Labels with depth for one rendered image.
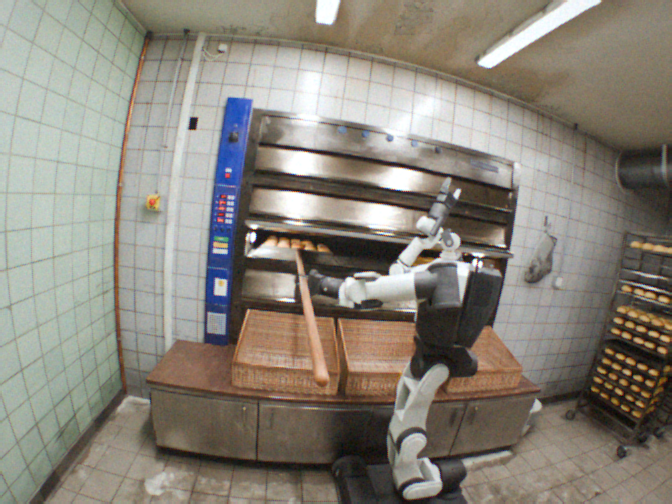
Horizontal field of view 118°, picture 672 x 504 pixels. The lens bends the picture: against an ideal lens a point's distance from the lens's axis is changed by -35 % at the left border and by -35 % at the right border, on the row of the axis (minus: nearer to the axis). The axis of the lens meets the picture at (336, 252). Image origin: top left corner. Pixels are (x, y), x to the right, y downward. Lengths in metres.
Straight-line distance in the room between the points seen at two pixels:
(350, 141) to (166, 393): 1.80
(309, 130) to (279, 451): 1.90
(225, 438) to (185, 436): 0.23
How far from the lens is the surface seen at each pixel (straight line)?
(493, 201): 2.34
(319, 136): 1.96
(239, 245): 1.94
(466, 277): 1.09
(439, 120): 2.20
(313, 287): 1.39
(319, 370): 0.67
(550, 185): 2.75
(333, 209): 1.91
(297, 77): 2.06
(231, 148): 1.93
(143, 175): 2.14
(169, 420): 1.90
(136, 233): 2.17
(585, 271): 3.21
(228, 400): 1.71
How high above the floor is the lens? 1.53
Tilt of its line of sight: 8 degrees down
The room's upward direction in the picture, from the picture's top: 8 degrees clockwise
